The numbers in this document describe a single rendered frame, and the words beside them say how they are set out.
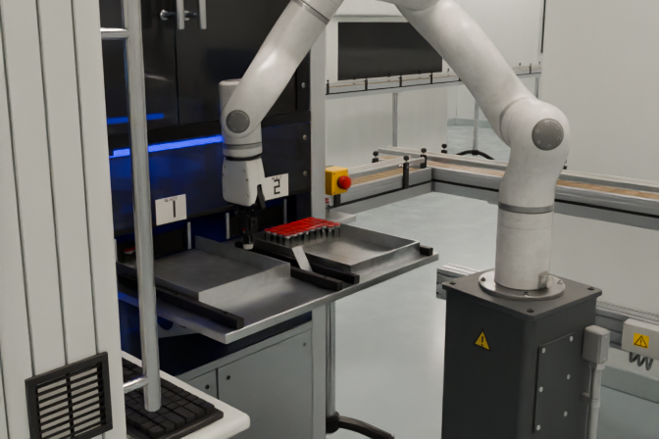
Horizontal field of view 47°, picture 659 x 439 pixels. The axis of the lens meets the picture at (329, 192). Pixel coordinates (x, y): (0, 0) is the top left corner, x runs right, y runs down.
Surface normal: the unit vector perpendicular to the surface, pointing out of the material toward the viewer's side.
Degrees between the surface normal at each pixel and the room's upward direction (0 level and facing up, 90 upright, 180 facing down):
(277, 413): 90
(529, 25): 90
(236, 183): 92
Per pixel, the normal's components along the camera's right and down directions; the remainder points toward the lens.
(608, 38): -0.67, 0.16
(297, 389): 0.74, 0.15
